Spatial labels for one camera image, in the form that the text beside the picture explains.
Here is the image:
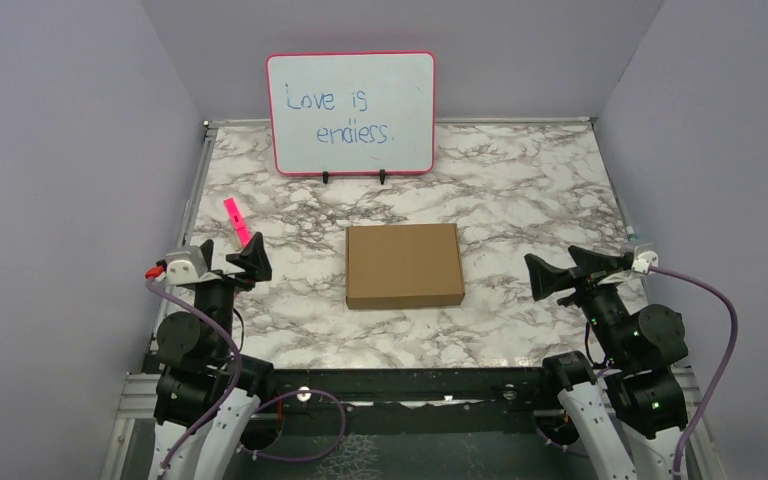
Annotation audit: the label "pink marker pen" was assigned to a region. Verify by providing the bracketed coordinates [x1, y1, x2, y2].
[223, 197, 251, 248]

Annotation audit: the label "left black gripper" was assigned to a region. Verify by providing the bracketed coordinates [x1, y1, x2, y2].
[195, 230, 272, 359]

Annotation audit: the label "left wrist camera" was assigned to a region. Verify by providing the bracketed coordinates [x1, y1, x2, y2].
[163, 245, 222, 286]

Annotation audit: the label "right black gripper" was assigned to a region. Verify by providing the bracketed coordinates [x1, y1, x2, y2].
[527, 243, 631, 364]

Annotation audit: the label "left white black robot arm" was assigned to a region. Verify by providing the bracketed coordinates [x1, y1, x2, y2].
[145, 233, 275, 479]

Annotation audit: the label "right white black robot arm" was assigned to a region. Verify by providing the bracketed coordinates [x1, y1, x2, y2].
[524, 246, 688, 479]

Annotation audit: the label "green white marker pen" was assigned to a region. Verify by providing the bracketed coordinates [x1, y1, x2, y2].
[626, 226, 641, 242]

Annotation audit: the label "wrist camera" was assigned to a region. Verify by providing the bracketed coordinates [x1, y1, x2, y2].
[598, 243, 659, 285]
[163, 245, 222, 286]

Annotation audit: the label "pink framed whiteboard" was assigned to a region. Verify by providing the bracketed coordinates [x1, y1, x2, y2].
[266, 51, 436, 176]

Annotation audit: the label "aluminium front rail frame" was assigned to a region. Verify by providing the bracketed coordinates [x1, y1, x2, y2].
[116, 353, 724, 479]

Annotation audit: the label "brown cardboard box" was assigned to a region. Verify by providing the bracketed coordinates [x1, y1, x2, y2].
[345, 223, 466, 310]

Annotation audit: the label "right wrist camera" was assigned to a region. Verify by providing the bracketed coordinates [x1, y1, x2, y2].
[598, 243, 659, 285]

